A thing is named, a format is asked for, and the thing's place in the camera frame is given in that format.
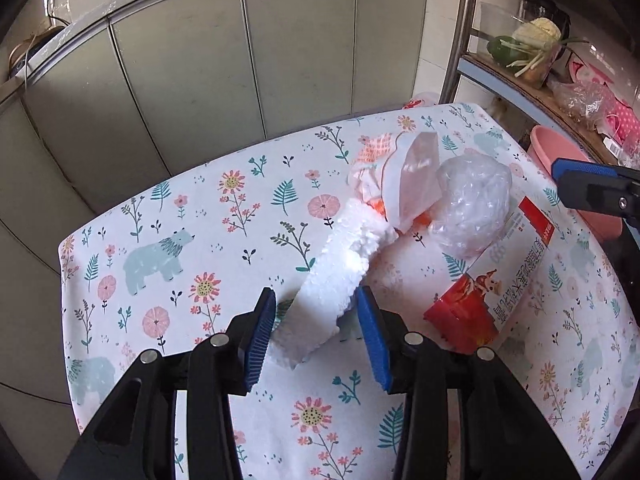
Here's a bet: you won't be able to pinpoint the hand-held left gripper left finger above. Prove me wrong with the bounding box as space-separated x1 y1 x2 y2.
57 287 277 480

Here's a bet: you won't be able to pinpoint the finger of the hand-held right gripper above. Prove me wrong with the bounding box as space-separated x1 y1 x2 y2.
551 157 640 221

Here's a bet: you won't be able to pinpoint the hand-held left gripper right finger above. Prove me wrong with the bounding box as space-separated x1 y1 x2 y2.
356 285 583 480

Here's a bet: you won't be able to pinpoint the pink plastic basin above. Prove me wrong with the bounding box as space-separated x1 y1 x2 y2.
527 126 624 241

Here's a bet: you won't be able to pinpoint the white foam block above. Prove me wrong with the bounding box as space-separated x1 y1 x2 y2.
272 197 401 372

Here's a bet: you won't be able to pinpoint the red carton box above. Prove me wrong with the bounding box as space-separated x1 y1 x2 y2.
423 197 557 356

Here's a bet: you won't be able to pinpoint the clear bubble wrap ball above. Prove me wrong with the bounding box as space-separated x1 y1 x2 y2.
431 154 514 261

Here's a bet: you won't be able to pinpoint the pink translucent plastic packet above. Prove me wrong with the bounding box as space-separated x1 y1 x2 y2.
380 132 444 232

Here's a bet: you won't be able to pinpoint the orange white wrapper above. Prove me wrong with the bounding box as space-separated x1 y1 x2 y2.
348 131 432 233

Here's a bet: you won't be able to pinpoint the pink dotted bag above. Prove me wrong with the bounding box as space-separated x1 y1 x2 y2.
567 57 640 147

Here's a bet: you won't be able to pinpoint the clear plastic bag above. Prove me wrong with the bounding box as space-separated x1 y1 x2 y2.
552 80 614 126

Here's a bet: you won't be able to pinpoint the shelf board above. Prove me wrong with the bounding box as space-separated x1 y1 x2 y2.
457 52 640 171

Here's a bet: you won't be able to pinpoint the floral bear print tablecloth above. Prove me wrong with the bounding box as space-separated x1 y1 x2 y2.
59 102 637 480

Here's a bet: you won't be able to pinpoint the green onion stalks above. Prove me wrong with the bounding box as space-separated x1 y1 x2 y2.
505 37 592 79

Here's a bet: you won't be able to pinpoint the green pepper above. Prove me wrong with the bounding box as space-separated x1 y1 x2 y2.
487 35 524 64

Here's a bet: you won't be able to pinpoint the dark glass jar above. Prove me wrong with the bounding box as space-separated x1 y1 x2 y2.
520 0 571 26

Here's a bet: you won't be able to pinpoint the red white plastic bag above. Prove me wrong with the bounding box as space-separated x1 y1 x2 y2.
402 92 442 111

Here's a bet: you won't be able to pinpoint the clear plastic container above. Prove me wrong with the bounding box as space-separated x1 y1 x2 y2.
480 2 564 89

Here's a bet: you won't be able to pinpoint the metal pole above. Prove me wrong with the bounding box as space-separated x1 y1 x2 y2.
439 0 482 106

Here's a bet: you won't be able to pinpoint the grey kitchen cabinet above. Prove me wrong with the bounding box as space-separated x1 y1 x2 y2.
0 0 453 403

